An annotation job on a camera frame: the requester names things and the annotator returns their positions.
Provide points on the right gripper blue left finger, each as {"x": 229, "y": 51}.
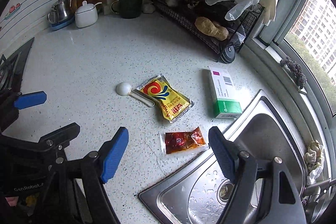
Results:
{"x": 112, "y": 152}

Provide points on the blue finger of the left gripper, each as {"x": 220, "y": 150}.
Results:
{"x": 25, "y": 101}

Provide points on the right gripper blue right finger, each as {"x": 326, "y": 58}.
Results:
{"x": 225, "y": 152}

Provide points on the red sauce packet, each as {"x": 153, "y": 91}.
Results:
{"x": 191, "y": 142}

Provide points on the yellow yeast packet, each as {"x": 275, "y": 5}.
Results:
{"x": 172, "y": 103}

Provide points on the person's left hand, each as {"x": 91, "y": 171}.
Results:
{"x": 12, "y": 201}

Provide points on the black gas stove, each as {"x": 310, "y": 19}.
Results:
{"x": 12, "y": 68}

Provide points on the white green medicine box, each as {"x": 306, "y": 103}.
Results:
{"x": 223, "y": 94}

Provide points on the stainless steel sink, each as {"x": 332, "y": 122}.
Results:
{"x": 271, "y": 184}

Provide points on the white spoon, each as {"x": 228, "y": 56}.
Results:
{"x": 125, "y": 89}

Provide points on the crumpled rag by sink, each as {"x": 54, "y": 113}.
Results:
{"x": 314, "y": 159}

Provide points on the small steel teapot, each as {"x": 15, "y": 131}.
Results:
{"x": 60, "y": 15}

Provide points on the black round timer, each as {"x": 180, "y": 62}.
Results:
{"x": 227, "y": 54}

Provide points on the dried purple flower bunch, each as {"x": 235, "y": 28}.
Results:
{"x": 296, "y": 70}

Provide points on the white sugar pot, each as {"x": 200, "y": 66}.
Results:
{"x": 86, "y": 15}

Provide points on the ginger root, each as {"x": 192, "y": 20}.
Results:
{"x": 209, "y": 28}

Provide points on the dark utensil mug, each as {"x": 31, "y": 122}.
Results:
{"x": 127, "y": 9}

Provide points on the garlic bulb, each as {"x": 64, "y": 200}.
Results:
{"x": 148, "y": 8}

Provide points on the cream hanging rubber glove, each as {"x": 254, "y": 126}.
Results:
{"x": 269, "y": 13}

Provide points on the black wire rack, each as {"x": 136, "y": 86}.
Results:
{"x": 186, "y": 12}

